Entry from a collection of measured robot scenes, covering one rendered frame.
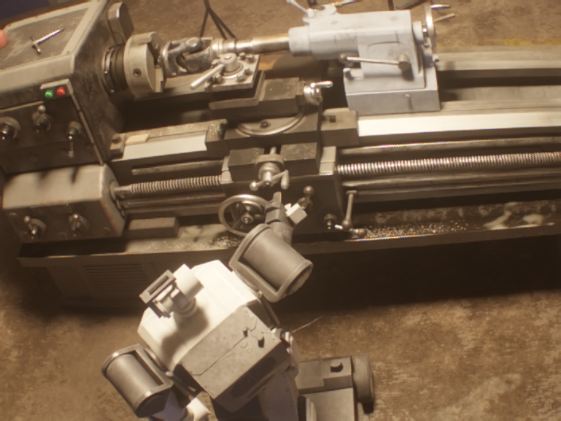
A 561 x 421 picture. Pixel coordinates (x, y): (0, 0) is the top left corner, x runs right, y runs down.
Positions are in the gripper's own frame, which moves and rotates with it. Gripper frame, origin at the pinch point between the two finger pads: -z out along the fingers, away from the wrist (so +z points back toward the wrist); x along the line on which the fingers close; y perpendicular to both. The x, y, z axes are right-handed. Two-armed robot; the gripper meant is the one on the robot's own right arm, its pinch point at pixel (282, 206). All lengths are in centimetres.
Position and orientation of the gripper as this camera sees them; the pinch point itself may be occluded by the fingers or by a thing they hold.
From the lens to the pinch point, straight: 247.0
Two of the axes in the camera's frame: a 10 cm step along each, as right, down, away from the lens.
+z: -1.0, 7.3, -6.7
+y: -8.3, 3.2, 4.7
